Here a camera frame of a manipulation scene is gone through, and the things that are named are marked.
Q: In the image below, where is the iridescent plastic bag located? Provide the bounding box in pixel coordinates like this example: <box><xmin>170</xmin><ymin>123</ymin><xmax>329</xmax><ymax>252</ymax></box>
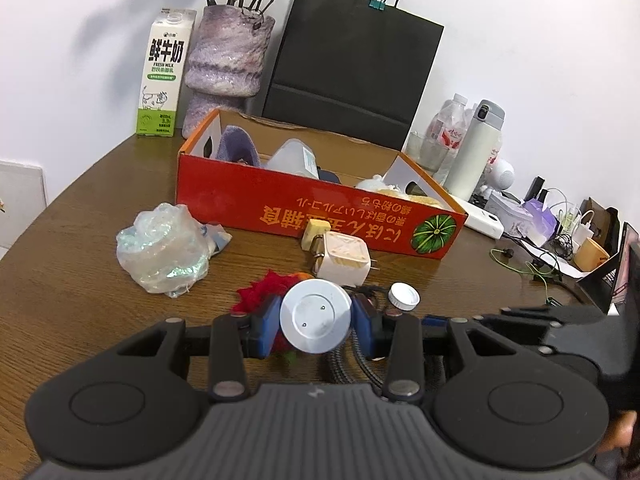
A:
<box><xmin>116</xmin><ymin>203</ymin><xmax>232</xmax><ymax>298</ymax></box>

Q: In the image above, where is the red artificial rose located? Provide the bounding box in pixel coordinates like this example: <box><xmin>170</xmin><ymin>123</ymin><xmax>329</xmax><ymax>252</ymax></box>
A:
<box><xmin>230</xmin><ymin>270</ymin><xmax>308</xmax><ymax>360</ymax></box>

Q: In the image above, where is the yellow white plush toy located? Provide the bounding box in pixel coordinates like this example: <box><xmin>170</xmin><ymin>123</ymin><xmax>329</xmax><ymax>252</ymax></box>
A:
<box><xmin>355</xmin><ymin>174</ymin><xmax>445</xmax><ymax>209</ymax></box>

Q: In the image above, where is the white round speaker robot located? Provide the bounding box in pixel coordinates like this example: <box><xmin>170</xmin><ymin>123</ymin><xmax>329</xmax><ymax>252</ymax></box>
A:
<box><xmin>486</xmin><ymin>158</ymin><xmax>515</xmax><ymax>192</ymax></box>

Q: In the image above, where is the pink wall charger plug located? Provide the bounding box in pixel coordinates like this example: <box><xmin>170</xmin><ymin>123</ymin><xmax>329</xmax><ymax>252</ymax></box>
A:
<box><xmin>310</xmin><ymin>231</ymin><xmax>378</xmax><ymax>287</ymax></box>

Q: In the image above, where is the clear water bottle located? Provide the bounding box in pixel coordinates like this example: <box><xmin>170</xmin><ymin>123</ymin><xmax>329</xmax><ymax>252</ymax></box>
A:
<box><xmin>425</xmin><ymin>93</ymin><xmax>468</xmax><ymax>161</ymax></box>

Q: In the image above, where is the white floral tin box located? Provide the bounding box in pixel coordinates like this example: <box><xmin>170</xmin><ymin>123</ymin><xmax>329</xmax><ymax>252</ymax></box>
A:
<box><xmin>485</xmin><ymin>191</ymin><xmax>534</xmax><ymax>237</ymax></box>

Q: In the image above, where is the clear cotton swab box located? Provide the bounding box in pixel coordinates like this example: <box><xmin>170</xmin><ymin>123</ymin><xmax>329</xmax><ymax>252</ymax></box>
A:
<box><xmin>265</xmin><ymin>139</ymin><xmax>319</xmax><ymax>180</ymax></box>

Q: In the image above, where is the white thermos bottle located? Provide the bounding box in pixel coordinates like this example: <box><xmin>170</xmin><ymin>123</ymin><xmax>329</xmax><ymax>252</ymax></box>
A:
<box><xmin>444</xmin><ymin>100</ymin><xmax>506</xmax><ymax>200</ymax></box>

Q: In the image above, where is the red orange cardboard box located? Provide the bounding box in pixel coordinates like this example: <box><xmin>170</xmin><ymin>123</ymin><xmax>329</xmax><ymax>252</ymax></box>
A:
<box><xmin>176</xmin><ymin>110</ymin><xmax>466</xmax><ymax>259</ymax></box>

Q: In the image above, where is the purple knitted cloth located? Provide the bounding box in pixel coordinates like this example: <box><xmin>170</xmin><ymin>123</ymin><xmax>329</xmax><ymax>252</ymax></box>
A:
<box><xmin>215</xmin><ymin>125</ymin><xmax>260</xmax><ymax>167</ymax></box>

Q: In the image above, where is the orange cup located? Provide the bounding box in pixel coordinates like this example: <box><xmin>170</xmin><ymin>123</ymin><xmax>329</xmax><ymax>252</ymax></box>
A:
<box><xmin>574</xmin><ymin>238</ymin><xmax>610</xmax><ymax>273</ymax></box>

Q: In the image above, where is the white power bank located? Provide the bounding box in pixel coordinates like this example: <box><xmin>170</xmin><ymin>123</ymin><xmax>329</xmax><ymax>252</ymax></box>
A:
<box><xmin>454</xmin><ymin>196</ymin><xmax>504</xmax><ymax>240</ymax></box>

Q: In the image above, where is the dark blue zip case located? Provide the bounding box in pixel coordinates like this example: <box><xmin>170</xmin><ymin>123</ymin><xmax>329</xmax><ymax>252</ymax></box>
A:
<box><xmin>318</xmin><ymin>168</ymin><xmax>341</xmax><ymax>184</ymax></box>

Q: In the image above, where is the green earphone cable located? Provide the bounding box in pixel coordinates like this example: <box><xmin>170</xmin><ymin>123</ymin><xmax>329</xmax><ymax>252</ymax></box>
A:
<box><xmin>488</xmin><ymin>245</ymin><xmax>566</xmax><ymax>306</ymax></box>

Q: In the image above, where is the white round charger puck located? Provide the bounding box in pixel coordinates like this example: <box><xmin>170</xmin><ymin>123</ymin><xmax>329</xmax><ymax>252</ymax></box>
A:
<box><xmin>280</xmin><ymin>278</ymin><xmax>352</xmax><ymax>354</ymax></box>

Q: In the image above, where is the purple tissue pack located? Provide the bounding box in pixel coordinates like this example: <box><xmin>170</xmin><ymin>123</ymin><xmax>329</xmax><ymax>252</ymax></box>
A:
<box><xmin>523</xmin><ymin>198</ymin><xmax>558</xmax><ymax>247</ymax></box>

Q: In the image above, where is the black paper shopping bag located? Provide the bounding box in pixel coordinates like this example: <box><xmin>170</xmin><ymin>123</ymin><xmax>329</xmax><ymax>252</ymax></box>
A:
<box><xmin>262</xmin><ymin>0</ymin><xmax>444</xmax><ymax>150</ymax></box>

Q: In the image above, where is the teal binder clip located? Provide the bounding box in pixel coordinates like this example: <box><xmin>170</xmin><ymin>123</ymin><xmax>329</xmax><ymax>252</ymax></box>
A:
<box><xmin>369</xmin><ymin>0</ymin><xmax>386</xmax><ymax>11</ymax></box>

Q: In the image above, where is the clear drinking glass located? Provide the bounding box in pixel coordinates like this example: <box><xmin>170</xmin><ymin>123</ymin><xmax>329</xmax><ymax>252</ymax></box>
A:
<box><xmin>406</xmin><ymin>131</ymin><xmax>447</xmax><ymax>174</ymax></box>

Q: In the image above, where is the purple ceramic vase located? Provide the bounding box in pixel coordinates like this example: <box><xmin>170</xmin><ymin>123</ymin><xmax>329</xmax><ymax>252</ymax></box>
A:
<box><xmin>182</xmin><ymin>4</ymin><xmax>276</xmax><ymax>139</ymax></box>

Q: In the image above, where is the small white bottle cap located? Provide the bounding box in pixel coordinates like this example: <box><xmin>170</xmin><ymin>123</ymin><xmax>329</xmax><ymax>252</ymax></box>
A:
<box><xmin>387</xmin><ymin>282</ymin><xmax>421</xmax><ymax>312</ymax></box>

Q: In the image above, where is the green white milk carton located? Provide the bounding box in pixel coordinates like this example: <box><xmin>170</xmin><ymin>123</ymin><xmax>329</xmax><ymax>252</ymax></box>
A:
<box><xmin>134</xmin><ymin>9</ymin><xmax>196</xmax><ymax>136</ymax></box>

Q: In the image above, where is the yellow sponge cube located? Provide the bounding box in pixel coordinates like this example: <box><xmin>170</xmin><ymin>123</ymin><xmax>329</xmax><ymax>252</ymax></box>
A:
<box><xmin>300</xmin><ymin>219</ymin><xmax>331</xmax><ymax>252</ymax></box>

